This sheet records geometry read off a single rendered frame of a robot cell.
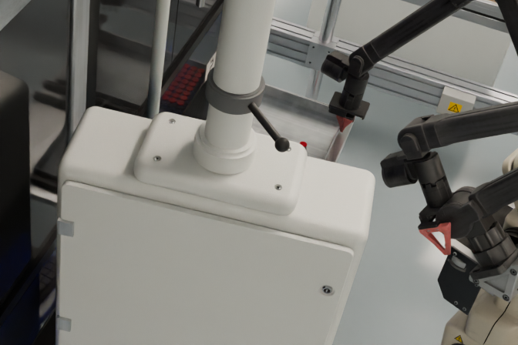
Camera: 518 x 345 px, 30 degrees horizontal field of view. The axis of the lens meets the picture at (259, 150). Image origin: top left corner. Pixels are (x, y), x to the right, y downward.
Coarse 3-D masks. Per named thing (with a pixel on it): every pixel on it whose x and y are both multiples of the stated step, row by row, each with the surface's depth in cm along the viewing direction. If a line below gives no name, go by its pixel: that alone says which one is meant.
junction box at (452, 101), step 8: (448, 88) 349; (448, 96) 347; (456, 96) 346; (464, 96) 347; (472, 96) 348; (440, 104) 350; (448, 104) 349; (456, 104) 347; (464, 104) 346; (472, 104) 345; (440, 112) 352; (448, 112) 351
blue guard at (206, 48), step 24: (216, 24) 251; (216, 48) 260; (192, 72) 243; (168, 96) 229; (192, 96) 252; (48, 264) 184; (48, 288) 189; (24, 312) 180; (48, 312) 194; (0, 336) 172; (24, 336) 184
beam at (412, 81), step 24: (288, 24) 364; (288, 48) 363; (312, 48) 359; (336, 48) 357; (384, 72) 355; (408, 72) 352; (432, 72) 354; (408, 96) 359; (432, 96) 355; (480, 96) 348; (504, 96) 350
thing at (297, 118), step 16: (272, 96) 277; (288, 96) 275; (272, 112) 272; (288, 112) 273; (304, 112) 274; (320, 112) 274; (256, 128) 266; (288, 128) 268; (304, 128) 269; (320, 128) 270; (336, 128) 271; (320, 144) 265
